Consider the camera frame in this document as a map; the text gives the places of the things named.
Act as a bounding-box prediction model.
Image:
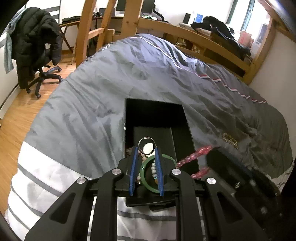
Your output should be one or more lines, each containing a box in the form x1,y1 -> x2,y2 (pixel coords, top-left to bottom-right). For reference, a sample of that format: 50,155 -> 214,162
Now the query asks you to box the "black office chair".
25,49 -> 63,99

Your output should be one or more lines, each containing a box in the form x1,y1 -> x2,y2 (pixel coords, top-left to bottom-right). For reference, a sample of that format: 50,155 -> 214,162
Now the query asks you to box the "gold chain bracelet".
223,133 -> 239,149

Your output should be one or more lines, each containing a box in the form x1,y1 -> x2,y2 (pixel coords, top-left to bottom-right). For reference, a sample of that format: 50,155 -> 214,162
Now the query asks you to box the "wooden bed ladder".
75,0 -> 116,69

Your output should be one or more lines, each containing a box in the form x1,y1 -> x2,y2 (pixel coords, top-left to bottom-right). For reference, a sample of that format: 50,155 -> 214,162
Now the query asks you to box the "wooden folding table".
59,20 -> 80,53

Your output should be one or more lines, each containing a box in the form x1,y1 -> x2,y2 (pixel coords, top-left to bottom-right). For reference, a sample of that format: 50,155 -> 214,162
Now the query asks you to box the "black computer monitor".
115,0 -> 156,15

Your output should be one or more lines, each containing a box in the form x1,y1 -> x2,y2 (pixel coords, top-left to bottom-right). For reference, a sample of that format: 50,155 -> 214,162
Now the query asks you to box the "pale beaded bracelet yellow bead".
136,155 -> 160,186

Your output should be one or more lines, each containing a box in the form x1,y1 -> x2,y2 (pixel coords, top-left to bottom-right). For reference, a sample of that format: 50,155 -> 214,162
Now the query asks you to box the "silver ring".
137,137 -> 157,156

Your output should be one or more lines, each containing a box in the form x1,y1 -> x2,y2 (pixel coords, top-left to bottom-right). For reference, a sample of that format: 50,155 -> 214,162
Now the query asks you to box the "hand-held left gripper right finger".
154,147 -> 270,241

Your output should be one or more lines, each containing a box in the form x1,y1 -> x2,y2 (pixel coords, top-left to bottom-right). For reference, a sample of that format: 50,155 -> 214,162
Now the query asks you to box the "wooden bed frame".
75,0 -> 296,85

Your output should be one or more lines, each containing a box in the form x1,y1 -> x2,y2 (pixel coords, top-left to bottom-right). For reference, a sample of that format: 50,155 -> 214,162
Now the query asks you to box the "light blue shirt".
4,32 -> 15,75

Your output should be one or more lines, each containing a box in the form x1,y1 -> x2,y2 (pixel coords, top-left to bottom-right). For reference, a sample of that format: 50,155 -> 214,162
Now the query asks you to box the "green jade bangle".
140,154 -> 176,194

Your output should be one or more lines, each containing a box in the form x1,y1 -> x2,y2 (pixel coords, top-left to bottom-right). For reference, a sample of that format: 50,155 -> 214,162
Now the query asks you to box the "pink box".
238,31 -> 253,45

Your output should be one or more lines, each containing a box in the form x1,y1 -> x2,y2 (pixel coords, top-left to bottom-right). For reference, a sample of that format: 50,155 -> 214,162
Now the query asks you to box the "pile of dark clothes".
191,16 -> 252,56

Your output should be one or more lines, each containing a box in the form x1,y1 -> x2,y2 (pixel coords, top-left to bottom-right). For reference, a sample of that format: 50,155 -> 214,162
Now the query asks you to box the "black cardboard box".
121,98 -> 200,207

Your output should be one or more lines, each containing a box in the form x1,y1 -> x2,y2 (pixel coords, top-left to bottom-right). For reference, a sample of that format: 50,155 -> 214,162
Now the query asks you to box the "black puffer jacket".
10,7 -> 62,90

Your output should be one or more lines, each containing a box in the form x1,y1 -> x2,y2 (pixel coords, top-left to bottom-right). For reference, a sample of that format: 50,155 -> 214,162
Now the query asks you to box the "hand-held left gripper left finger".
24,146 -> 139,241

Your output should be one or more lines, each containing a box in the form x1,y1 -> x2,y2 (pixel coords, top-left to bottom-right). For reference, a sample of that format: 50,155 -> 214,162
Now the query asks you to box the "dark computer desk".
92,14 -> 167,34

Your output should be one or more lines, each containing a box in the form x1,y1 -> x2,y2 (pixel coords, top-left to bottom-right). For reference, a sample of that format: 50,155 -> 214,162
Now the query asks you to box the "pink crystal bracelet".
176,144 -> 213,179

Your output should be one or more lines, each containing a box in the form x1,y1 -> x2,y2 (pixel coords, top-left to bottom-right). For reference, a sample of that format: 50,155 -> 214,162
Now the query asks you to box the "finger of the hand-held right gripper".
206,148 -> 254,176
206,158 -> 247,186

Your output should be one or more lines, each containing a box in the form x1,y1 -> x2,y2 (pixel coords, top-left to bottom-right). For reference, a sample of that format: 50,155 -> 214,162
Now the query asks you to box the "checkered bed sheet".
85,44 -> 110,61

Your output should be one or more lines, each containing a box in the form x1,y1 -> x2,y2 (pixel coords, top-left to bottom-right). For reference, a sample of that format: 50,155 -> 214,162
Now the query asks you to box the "grey and white striped duvet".
5,34 -> 289,241

